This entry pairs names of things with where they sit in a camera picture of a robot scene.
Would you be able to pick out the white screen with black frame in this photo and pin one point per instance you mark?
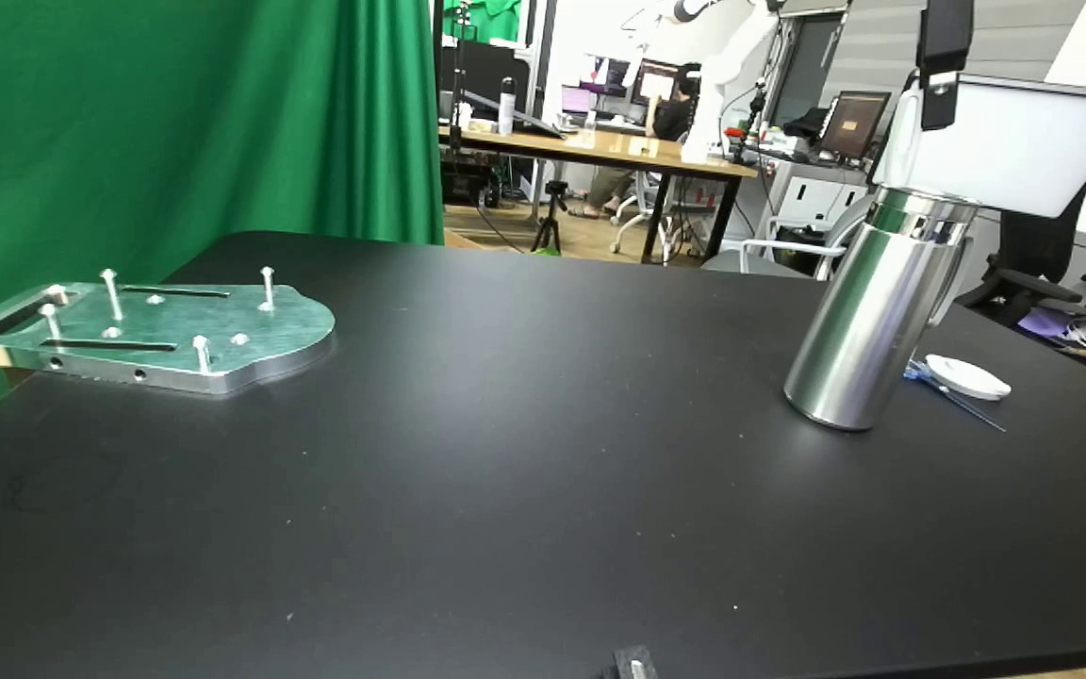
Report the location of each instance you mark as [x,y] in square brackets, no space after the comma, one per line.
[1036,146]

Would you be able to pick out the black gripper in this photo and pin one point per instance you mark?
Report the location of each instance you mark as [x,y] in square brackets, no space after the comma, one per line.
[946,37]

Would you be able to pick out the black screen stand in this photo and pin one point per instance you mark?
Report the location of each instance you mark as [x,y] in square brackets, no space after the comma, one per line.
[1036,246]

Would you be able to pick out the wooden desk with black legs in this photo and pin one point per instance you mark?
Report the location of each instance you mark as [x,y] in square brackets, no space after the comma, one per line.
[621,149]

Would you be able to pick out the purple lit laptop screen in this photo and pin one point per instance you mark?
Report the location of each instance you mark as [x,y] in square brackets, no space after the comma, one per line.
[584,100]

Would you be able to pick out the small black tripod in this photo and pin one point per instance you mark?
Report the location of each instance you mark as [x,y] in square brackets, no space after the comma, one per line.
[553,221]

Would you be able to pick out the silver metal thermos jug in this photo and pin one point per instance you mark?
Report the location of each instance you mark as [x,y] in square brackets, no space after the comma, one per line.
[869,328]

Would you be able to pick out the white cabinet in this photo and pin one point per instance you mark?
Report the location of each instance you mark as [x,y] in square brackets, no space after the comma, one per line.
[807,203]

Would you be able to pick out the dark laptop screen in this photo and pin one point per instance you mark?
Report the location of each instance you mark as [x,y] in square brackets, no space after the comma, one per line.
[853,123]

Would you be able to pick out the white round tape measure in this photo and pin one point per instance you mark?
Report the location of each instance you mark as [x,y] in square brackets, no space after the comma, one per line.
[967,380]

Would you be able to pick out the green curtain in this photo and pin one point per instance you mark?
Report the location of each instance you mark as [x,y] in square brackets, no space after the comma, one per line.
[189,128]

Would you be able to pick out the green metal mounting plate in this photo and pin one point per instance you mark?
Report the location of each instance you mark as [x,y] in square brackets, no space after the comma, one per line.
[189,331]

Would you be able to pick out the white bolt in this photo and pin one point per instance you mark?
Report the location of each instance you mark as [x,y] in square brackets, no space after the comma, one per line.
[52,321]
[268,289]
[110,296]
[200,353]

